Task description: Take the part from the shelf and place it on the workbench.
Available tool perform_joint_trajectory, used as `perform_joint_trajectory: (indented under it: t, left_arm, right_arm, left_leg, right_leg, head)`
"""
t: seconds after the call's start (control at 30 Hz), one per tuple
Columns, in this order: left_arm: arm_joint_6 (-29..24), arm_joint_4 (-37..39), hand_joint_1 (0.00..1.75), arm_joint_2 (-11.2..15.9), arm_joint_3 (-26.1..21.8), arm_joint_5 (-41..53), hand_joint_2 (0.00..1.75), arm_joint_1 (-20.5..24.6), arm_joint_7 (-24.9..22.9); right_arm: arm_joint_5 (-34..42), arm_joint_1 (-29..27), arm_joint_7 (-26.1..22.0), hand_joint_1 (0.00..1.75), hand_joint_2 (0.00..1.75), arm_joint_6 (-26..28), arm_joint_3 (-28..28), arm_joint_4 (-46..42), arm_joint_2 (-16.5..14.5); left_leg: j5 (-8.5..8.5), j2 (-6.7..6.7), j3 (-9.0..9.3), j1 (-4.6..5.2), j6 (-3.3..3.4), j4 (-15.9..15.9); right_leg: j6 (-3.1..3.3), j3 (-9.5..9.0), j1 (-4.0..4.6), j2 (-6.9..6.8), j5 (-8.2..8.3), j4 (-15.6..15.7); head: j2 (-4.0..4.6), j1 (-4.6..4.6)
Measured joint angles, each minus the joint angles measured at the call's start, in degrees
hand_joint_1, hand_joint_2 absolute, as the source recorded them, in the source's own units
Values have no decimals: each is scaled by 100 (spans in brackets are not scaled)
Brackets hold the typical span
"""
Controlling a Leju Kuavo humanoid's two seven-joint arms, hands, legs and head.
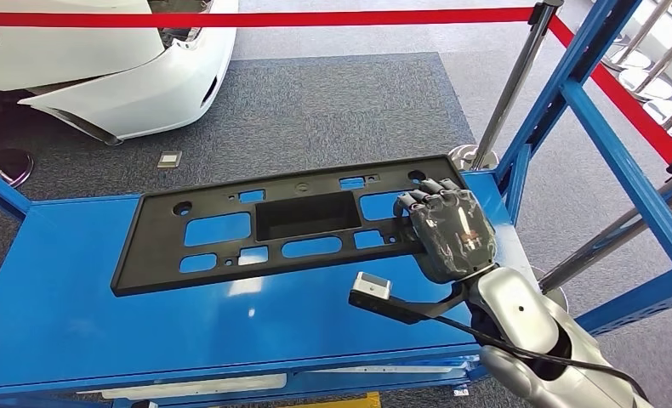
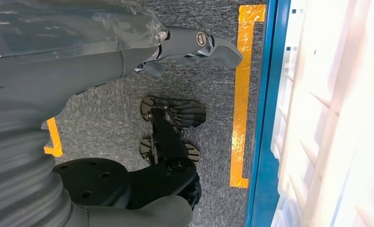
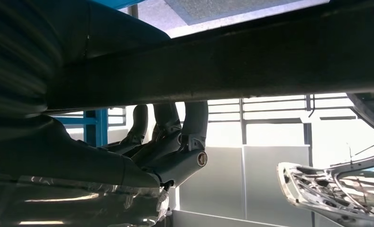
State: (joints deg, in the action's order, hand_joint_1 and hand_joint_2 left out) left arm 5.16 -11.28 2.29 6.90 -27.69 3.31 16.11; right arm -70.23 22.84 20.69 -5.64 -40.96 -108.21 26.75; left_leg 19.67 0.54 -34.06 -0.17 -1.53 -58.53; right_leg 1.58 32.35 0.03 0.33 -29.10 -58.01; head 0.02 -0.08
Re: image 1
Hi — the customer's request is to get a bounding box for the white plastic tray stack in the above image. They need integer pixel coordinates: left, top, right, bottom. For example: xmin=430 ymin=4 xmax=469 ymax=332
xmin=101 ymin=373 xmax=288 ymax=401

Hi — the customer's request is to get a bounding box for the yellow floor tape outline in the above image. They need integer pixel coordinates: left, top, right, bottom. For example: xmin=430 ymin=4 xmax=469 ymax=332
xmin=279 ymin=392 xmax=382 ymax=408

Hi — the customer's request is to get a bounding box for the black plastic plate bracket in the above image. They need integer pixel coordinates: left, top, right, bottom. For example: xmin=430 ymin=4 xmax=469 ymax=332
xmin=110 ymin=155 xmax=472 ymax=298

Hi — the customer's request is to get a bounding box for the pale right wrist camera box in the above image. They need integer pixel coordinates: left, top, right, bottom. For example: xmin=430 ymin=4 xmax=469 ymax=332
xmin=351 ymin=271 xmax=392 ymax=301

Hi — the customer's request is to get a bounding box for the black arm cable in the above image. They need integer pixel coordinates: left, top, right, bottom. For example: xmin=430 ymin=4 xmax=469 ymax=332
xmin=434 ymin=314 xmax=652 ymax=406

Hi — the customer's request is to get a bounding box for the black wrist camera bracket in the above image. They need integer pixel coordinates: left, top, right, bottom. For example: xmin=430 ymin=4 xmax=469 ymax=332
xmin=348 ymin=284 xmax=472 ymax=326

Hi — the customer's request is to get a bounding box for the blue metal shelf rack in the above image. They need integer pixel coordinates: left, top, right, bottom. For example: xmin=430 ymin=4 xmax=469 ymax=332
xmin=0 ymin=0 xmax=672 ymax=408

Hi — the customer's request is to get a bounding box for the white car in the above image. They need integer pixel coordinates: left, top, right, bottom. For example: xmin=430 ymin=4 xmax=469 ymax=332
xmin=0 ymin=0 xmax=240 ymax=146

